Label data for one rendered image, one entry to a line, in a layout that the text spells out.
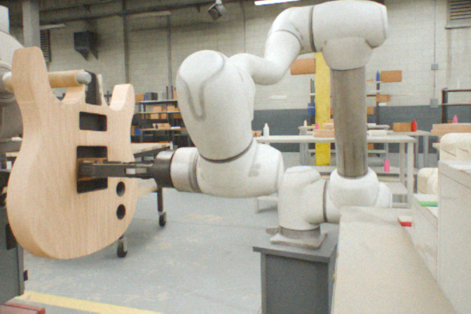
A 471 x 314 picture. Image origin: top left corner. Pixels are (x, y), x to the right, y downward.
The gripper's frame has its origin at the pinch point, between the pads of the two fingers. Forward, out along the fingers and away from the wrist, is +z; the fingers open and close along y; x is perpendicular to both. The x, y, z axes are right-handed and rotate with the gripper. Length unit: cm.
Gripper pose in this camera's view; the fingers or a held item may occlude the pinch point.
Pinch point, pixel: (94, 168)
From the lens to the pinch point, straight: 84.8
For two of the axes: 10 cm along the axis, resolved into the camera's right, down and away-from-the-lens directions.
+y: 3.0, 0.3, 9.5
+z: -9.5, 0.2, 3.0
